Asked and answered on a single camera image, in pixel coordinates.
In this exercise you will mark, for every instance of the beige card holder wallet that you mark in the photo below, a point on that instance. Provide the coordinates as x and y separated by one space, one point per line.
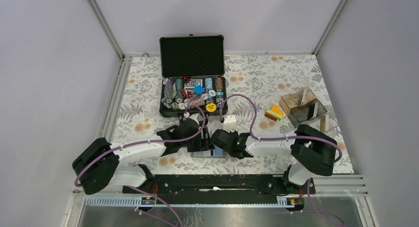
212 153

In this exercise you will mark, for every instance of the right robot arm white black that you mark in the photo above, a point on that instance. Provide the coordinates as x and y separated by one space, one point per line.
315 152

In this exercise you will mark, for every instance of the blue round chip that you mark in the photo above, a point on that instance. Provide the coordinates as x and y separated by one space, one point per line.
199 89

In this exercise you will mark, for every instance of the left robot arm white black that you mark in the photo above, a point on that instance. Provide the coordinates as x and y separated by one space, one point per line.
104 164

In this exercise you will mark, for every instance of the orange yellow sticky note stack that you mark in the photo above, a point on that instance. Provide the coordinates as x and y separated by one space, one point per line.
274 114

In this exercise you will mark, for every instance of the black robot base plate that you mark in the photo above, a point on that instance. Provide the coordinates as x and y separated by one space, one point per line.
222 189

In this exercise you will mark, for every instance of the black poker chip case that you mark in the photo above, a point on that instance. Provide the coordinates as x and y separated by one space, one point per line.
192 57

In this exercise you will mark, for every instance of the yellow round dealer chip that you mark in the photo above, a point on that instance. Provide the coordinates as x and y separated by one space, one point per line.
211 107

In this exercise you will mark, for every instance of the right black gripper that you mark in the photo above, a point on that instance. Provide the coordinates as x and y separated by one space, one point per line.
233 133

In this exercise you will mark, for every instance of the clear acrylic card box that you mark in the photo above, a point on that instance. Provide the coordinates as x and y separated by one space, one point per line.
305 107

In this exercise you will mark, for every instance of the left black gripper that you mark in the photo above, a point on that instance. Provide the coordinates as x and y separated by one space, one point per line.
203 144

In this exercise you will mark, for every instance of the playing card deck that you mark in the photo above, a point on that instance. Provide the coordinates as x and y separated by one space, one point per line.
193 83

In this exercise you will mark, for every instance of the floral patterned table mat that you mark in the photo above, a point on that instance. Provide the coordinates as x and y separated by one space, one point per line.
253 82

